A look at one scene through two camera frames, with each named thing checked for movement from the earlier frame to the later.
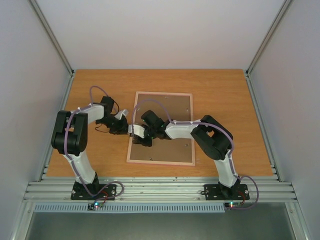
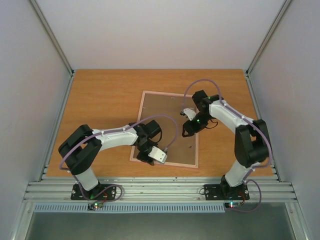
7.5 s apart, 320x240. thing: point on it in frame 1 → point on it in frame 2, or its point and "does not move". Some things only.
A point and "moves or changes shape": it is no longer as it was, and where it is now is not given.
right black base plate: x=217 y=192 does not move
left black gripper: x=122 y=129 → x=141 y=157
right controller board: x=233 y=204 does not move
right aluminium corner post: x=272 y=29 does not move
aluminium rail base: x=159 y=189 does not move
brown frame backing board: x=169 y=108 moves or changes shape
